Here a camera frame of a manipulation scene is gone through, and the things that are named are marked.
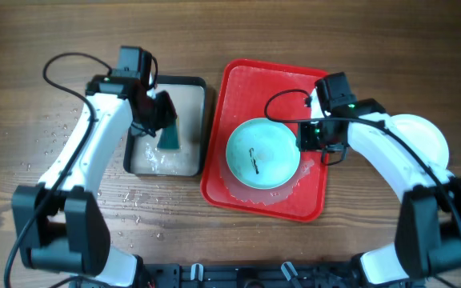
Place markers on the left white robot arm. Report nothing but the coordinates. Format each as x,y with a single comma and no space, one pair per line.
59,225

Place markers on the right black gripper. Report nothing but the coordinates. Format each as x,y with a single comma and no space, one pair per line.
303,142

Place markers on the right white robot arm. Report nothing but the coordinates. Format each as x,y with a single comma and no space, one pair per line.
428,236

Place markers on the light blue plate top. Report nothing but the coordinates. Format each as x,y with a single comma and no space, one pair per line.
262,154

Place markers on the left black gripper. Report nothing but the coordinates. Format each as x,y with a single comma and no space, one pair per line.
166,116

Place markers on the green yellow sponge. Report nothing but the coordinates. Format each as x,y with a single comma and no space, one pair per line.
169,138

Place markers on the white plate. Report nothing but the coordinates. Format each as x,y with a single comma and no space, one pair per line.
425,136

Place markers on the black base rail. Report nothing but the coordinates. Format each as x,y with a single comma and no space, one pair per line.
254,276

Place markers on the black water tray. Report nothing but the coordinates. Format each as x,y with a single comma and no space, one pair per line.
194,104

